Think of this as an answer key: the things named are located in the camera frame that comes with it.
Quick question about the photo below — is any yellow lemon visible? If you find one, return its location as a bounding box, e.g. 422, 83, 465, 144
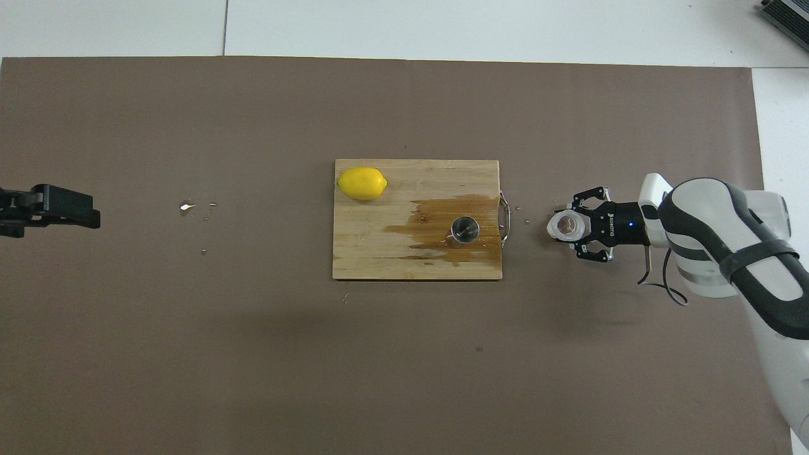
337, 166, 388, 202

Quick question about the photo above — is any black ridged device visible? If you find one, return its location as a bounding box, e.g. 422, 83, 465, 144
758, 0, 809, 35

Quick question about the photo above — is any brown paper table mat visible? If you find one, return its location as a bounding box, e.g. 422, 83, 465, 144
0, 56, 794, 455

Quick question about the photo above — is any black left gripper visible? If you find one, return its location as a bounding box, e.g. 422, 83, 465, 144
0, 183, 102, 238

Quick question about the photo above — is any wooden cutting board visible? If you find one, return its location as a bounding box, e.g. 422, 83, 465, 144
332, 159, 510, 281

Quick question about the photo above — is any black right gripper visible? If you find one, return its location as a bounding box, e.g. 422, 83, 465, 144
569, 186, 652, 264

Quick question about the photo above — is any frosted glass cup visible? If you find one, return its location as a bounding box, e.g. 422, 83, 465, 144
546, 209, 585, 243

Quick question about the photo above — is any steel double jigger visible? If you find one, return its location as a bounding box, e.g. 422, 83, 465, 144
451, 215, 480, 245

